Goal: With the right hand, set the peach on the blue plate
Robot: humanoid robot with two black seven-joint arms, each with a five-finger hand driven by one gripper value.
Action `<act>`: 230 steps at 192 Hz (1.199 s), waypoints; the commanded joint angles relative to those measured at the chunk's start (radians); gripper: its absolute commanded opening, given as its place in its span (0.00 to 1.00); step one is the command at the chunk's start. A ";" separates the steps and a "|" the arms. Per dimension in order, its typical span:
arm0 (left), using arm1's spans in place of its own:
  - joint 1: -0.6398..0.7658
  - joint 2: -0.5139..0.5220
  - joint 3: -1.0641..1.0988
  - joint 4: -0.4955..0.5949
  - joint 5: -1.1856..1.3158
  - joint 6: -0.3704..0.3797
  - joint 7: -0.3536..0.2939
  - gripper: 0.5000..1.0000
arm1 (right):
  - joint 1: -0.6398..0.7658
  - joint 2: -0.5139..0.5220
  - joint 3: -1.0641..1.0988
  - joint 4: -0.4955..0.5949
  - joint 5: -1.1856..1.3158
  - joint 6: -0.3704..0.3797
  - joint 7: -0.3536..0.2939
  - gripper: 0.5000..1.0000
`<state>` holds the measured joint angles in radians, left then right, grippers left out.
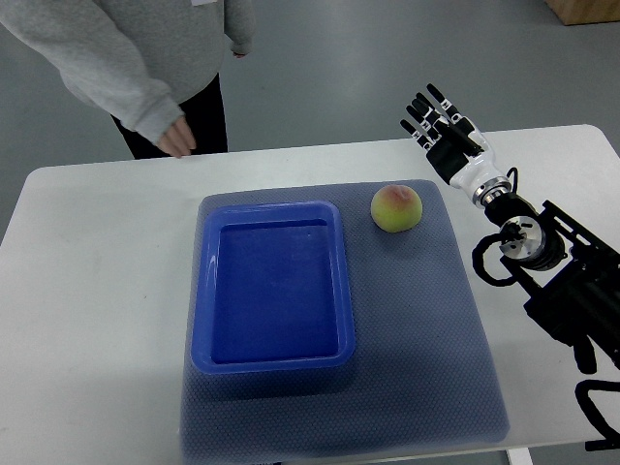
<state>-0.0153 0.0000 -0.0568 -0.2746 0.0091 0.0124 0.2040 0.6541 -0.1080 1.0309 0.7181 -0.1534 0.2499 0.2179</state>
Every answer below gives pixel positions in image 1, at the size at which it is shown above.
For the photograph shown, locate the person's bare hand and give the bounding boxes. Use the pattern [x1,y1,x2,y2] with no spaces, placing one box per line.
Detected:
[156,116,197,159]

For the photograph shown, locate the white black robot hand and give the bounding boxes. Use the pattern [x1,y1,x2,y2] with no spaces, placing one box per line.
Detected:
[400,83,517,208]

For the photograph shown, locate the green red peach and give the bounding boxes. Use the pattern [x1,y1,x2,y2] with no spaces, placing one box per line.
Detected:
[370,184,423,233]

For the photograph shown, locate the grey sweatshirt forearm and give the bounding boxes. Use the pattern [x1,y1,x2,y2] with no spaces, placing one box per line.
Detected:
[1,1,183,144]

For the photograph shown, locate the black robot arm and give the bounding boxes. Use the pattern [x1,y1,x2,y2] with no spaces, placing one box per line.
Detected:
[472,169,619,451]

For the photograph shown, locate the black trousers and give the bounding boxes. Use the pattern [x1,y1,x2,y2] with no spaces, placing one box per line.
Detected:
[112,76,229,160]

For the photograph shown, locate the person's grey sweatshirt torso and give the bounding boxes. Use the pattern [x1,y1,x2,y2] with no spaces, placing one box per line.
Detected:
[92,1,256,105]

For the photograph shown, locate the blue plastic tray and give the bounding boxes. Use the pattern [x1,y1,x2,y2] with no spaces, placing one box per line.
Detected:
[190,201,356,375]

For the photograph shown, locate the white table leg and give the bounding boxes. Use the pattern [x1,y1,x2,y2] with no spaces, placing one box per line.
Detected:
[506,448,534,465]

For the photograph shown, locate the black cable loop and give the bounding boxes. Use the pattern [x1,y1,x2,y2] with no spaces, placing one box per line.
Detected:
[472,232,522,287]

